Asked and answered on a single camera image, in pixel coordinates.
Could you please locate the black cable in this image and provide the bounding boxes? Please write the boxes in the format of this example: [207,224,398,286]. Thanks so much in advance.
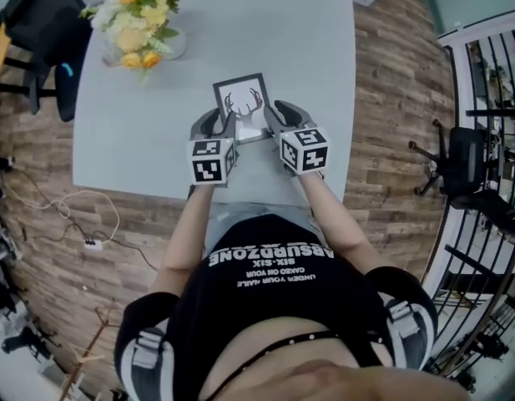
[14,169,160,273]

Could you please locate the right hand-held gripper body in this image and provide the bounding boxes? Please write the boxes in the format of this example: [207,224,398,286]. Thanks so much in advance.
[270,99,331,177]

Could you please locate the black swivel office chair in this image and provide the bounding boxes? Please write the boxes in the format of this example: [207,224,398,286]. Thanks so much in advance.
[408,118,515,238]

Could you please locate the clear glass vase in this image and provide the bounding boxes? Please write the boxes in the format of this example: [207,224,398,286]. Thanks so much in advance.
[156,26,187,61]

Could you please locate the black deer print picture frame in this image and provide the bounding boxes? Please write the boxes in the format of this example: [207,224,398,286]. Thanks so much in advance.
[212,72,272,145]

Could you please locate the person's left forearm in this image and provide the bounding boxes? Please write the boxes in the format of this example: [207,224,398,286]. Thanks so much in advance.
[149,183,215,297]

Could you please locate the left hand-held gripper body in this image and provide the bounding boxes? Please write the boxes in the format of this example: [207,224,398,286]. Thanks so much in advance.
[186,109,240,188]

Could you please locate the grey and black harness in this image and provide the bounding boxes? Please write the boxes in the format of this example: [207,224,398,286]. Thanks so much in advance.
[129,293,429,401]

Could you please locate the black printed t-shirt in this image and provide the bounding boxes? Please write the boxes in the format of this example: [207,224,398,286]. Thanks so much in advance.
[113,213,440,401]

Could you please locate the wooden coat rack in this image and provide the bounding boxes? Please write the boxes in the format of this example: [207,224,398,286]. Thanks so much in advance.
[58,297,129,401]

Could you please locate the person's right forearm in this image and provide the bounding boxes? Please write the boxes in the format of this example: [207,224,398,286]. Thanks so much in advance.
[297,169,392,276]

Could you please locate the white cable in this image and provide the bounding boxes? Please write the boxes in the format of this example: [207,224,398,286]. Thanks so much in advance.
[2,172,121,244]

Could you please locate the black office chair blue accent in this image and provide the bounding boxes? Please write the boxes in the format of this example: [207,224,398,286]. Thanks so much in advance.
[0,0,93,124]

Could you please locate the yellow and pink flower bouquet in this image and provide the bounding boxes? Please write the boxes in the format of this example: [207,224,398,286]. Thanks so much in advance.
[78,0,204,86]

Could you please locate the grey shorts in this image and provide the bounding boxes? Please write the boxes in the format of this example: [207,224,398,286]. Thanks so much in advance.
[204,201,328,258]

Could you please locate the black metal railing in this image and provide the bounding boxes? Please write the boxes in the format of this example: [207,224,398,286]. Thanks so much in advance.
[419,29,515,392]

